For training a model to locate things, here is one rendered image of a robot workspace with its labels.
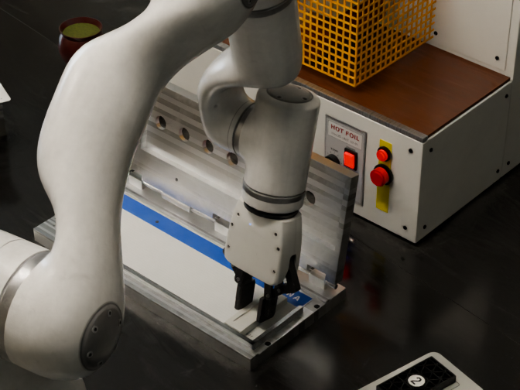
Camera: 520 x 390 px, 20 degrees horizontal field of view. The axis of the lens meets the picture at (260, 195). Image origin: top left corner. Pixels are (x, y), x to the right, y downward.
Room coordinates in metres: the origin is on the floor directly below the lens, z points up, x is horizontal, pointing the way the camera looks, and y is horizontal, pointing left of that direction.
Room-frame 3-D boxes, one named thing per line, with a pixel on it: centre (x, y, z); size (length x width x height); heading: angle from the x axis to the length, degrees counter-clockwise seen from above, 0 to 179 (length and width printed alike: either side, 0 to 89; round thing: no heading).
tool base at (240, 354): (1.69, 0.11, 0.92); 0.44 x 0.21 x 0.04; 49
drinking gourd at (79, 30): (2.21, 0.31, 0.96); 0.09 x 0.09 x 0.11
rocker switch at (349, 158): (1.81, -0.14, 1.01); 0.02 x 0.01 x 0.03; 49
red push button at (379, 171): (1.77, -0.18, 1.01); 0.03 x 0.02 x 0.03; 49
